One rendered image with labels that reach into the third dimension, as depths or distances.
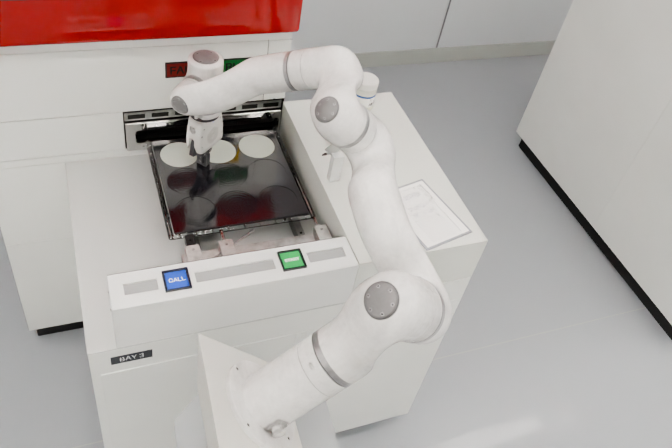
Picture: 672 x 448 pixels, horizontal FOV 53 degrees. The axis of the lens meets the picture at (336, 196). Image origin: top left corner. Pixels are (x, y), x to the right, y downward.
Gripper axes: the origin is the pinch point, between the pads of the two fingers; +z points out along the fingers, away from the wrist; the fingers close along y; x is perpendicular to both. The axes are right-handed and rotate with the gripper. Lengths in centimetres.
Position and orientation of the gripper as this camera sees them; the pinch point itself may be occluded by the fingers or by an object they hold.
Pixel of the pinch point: (203, 157)
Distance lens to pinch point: 183.5
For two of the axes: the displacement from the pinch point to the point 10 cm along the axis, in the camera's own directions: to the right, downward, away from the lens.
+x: -8.6, -4.4, 2.6
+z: -1.5, 7.1, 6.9
